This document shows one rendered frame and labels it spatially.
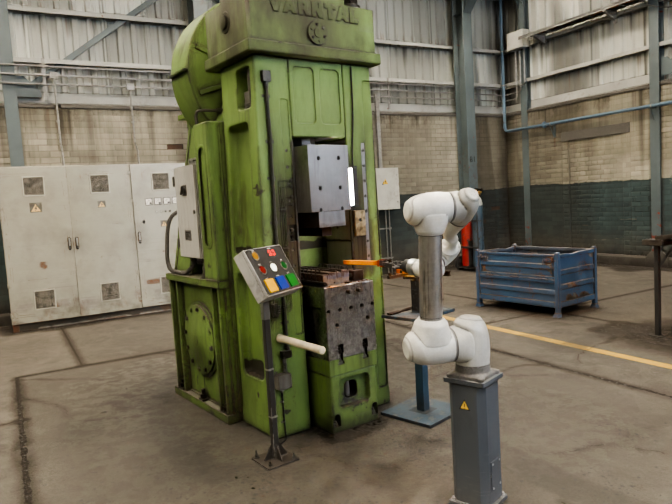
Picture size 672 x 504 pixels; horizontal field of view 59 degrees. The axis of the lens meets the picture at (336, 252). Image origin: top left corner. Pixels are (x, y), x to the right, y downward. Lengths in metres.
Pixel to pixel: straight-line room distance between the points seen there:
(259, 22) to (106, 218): 5.36
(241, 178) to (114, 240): 4.91
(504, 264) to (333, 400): 4.03
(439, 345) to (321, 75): 1.97
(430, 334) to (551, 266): 4.40
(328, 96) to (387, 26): 7.93
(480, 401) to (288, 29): 2.35
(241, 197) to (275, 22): 1.07
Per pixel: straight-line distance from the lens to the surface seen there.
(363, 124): 3.99
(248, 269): 3.09
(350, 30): 4.02
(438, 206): 2.49
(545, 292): 6.99
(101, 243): 8.54
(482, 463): 2.85
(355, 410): 3.82
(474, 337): 2.69
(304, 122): 3.72
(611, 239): 11.52
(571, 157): 11.97
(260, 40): 3.59
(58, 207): 8.48
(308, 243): 4.08
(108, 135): 9.28
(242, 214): 3.83
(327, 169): 3.60
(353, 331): 3.69
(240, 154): 3.83
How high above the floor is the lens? 1.43
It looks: 5 degrees down
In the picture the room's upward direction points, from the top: 4 degrees counter-clockwise
